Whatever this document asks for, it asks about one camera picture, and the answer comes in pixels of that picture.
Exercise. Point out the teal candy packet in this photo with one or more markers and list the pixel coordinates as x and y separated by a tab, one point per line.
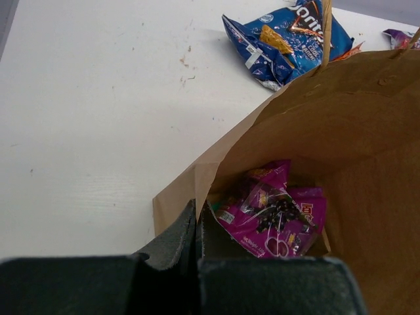
215	206

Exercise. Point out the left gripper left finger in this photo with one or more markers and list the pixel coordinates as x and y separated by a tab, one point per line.
160	278

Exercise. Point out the red purple berry snack packet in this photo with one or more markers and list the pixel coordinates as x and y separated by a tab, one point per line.
398	39

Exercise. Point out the orange snack packet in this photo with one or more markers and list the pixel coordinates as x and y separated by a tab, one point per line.
355	50

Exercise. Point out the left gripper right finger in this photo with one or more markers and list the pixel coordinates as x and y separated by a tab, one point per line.
231	281

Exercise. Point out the brown paper bag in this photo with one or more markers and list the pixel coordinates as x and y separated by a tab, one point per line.
351	126

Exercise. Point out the blue Doritos chip bag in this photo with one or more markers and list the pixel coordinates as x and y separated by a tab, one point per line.
282	45

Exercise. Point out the purple candy packet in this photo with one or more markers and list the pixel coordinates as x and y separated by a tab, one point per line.
268	218

